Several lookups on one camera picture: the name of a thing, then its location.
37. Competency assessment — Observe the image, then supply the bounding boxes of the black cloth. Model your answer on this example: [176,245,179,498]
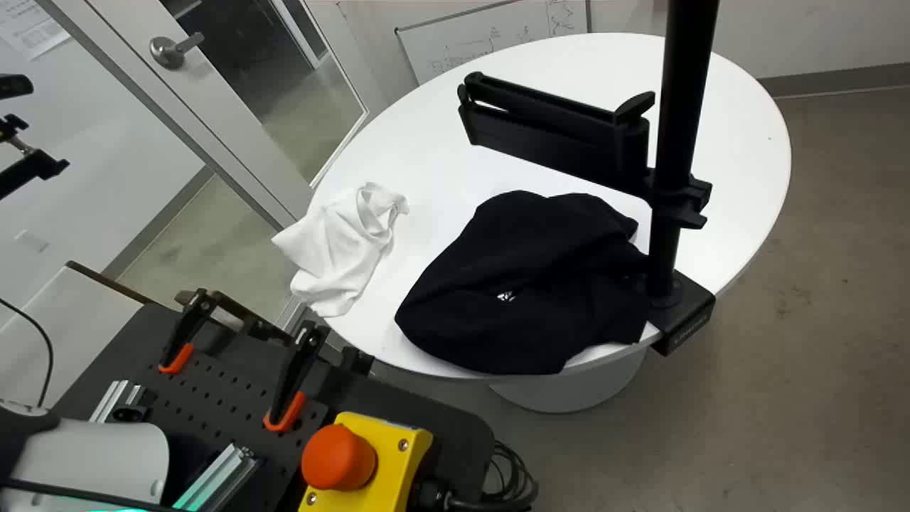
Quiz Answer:
[393,186,664,378]

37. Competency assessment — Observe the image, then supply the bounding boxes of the white cloth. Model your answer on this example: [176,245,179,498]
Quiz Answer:
[269,178,413,320]

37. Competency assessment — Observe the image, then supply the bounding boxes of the white round table base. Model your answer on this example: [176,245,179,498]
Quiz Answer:
[484,339,654,414]

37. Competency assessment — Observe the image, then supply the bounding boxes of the yellow emergency stop red button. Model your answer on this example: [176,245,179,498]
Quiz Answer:
[294,408,438,512]

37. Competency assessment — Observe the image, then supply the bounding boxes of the grey framed glass door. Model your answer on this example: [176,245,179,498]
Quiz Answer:
[36,0,376,230]

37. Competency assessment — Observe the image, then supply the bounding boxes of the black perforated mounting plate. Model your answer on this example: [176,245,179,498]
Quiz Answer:
[50,300,498,512]

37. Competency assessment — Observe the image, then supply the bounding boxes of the black clamp-on pole stand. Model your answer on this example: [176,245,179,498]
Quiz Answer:
[455,0,722,358]

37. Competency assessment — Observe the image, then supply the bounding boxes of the long aluminium extrusion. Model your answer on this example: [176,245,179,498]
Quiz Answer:
[171,441,262,512]

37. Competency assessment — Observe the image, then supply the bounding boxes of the thin wooden strip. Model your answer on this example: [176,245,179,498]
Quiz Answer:
[63,259,185,314]

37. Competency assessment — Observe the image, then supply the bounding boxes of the short aluminium extrusion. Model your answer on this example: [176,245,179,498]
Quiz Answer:
[84,376,148,427]

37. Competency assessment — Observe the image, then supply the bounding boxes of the white paper sheet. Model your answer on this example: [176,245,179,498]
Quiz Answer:
[0,0,70,63]

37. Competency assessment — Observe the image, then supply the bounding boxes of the black clamp orange handle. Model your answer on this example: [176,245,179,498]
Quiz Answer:
[262,319,333,438]
[157,287,240,380]

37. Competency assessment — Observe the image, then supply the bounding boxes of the black coiled cable bundle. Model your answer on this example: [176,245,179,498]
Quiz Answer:
[413,438,539,512]

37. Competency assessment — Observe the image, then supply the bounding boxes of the silver door handle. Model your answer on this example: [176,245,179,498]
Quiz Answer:
[148,27,206,70]

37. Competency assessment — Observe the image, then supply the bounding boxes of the thin black cable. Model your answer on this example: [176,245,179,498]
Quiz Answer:
[0,296,57,411]

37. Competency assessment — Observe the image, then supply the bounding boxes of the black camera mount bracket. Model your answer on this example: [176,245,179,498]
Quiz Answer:
[0,70,70,201]

